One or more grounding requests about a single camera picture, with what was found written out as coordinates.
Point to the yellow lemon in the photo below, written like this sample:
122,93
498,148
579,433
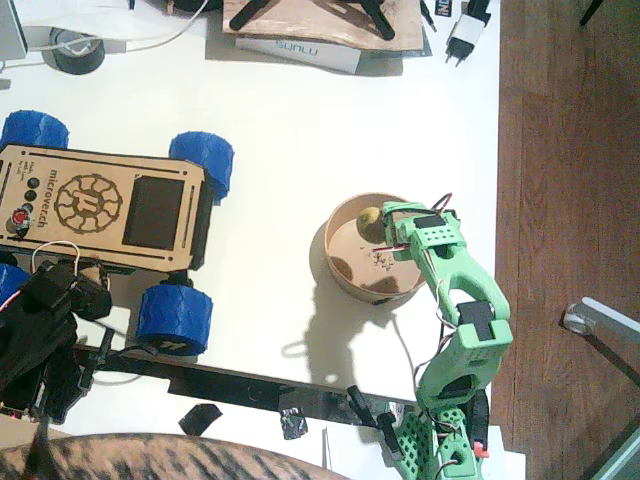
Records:
371,222

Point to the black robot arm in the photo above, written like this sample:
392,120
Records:
35,325

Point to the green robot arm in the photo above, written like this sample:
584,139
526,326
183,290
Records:
470,280

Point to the brown paper bowl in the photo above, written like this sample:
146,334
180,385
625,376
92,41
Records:
350,240

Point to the black table clamp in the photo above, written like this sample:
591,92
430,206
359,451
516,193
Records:
102,350
390,435

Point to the blue rover wheel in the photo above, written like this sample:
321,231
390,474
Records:
205,155
172,315
10,282
35,130

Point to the wooden rover body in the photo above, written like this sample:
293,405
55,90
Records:
155,215

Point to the black tape piece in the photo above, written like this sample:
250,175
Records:
200,419

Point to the striped brown fabric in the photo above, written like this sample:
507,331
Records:
150,460

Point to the white SUNLU box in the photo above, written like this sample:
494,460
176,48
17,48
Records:
320,55

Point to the black tripod stand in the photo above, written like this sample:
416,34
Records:
385,25

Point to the white black power adapter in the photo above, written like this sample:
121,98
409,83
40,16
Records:
467,30

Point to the black pen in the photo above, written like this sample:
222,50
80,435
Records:
427,17

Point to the brown wooden board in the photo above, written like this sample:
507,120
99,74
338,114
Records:
310,25

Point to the black printed sticker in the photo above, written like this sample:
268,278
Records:
443,7

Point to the crumpled dark tape piece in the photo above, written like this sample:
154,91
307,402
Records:
292,424

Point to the grey metal chair leg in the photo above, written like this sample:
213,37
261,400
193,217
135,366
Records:
610,320

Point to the black plug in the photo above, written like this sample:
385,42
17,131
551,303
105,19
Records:
480,7

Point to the black tape roll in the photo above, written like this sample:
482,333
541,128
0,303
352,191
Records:
82,62

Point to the grey white box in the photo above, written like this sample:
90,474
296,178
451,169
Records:
10,30

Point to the black chair leg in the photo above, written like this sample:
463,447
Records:
590,12

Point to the grey metal bar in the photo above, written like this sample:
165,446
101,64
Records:
625,460

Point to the black metal rail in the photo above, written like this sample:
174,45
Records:
225,385

